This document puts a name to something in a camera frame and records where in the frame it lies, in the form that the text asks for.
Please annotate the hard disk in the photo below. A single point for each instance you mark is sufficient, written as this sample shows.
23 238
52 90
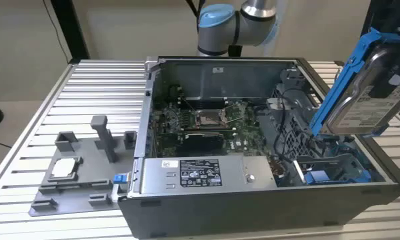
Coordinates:
356 107

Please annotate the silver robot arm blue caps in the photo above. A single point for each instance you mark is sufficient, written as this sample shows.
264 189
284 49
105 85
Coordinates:
220 32

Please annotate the grey metal disk bay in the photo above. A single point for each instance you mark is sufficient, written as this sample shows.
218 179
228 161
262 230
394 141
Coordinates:
296 140

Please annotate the green motherboard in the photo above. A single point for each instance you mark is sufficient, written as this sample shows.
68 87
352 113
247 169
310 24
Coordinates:
247 135

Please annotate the CPU socket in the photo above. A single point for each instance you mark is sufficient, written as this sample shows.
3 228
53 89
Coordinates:
212 118

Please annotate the black graphics card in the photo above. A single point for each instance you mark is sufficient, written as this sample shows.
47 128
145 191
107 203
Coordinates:
200 143

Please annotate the grey power supply unit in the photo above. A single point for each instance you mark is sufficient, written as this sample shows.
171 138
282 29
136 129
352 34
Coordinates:
234 175

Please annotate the black open PC case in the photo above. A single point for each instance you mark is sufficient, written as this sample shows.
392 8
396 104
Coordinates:
220 215

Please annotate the blue latch tab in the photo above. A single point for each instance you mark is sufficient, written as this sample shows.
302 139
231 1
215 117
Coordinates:
119 179

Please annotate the grey parts rack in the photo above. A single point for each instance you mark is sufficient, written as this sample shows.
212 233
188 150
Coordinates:
87 155

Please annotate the silver CPU chip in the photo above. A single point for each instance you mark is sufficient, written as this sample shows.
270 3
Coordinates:
64 168

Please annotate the black upright frame post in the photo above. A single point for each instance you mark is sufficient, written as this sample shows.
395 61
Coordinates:
69 30

